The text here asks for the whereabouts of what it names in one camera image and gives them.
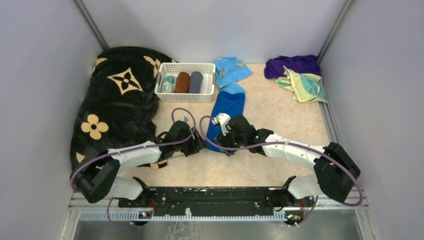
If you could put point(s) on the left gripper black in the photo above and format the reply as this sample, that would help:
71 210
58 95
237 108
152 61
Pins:
194 147

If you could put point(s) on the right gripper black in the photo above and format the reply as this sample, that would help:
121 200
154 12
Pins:
223 141

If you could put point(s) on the royal blue towel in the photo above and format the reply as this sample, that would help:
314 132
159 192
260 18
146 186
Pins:
226 103

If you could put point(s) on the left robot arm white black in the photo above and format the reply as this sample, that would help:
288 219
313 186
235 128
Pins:
97 176

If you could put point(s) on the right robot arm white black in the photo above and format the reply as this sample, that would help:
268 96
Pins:
334 173

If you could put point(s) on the white blue patterned rolled towel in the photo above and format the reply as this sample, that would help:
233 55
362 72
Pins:
169 84

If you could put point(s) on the brown rolled towel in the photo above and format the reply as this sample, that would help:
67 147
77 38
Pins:
182 83

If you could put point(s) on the grey rolled towel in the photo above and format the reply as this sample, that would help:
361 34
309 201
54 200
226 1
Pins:
196 81

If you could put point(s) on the light blue patterned towel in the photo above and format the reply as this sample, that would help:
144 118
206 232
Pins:
228 72

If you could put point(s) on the white plastic basket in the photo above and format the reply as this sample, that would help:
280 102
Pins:
207 89

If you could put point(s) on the black floral blanket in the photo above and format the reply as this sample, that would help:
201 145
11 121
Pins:
120 102

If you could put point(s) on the purple towel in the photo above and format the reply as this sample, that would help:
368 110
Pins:
302 64

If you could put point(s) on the yellow green towel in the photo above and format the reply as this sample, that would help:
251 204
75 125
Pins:
306 87

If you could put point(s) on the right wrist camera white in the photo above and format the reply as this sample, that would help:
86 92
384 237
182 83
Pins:
221 120

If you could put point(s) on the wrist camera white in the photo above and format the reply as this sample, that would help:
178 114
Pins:
184 119
221 120

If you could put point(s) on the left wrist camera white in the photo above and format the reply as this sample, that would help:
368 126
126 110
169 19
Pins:
184 119

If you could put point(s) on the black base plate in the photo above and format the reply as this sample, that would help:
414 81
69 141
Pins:
215 201

